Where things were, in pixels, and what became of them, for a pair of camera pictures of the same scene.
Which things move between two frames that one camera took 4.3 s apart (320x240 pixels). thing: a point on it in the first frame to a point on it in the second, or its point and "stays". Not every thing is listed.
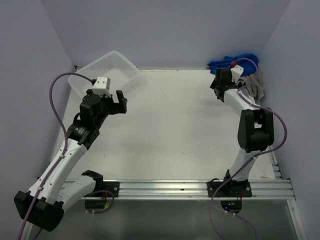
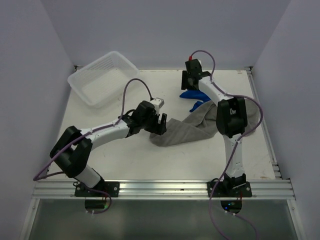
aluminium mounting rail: [266, 189] stays
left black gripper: [116, 107] to [158, 128]
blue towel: [249, 62] to [195, 94]
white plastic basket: [121, 72] stays
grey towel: [254, 85] to [201, 125]
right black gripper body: [213, 85] to [185, 84]
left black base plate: [112, 186] stays
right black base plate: [238, 189] stays
